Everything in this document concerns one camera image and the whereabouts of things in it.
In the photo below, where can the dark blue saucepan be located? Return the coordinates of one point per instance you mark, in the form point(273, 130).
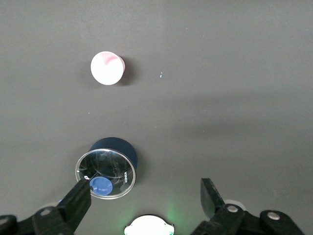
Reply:
point(115, 144)

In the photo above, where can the dark grey table mat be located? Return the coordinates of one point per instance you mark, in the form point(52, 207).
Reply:
point(220, 98)

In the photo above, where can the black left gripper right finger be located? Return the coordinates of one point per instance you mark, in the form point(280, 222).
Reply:
point(210, 198)

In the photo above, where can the pink plastic cup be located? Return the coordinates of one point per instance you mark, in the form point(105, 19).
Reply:
point(106, 69)

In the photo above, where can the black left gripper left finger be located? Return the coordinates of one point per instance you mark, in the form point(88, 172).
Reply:
point(75, 203)

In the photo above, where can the glass lid with blue knob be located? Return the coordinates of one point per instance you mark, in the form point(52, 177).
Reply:
point(110, 166)

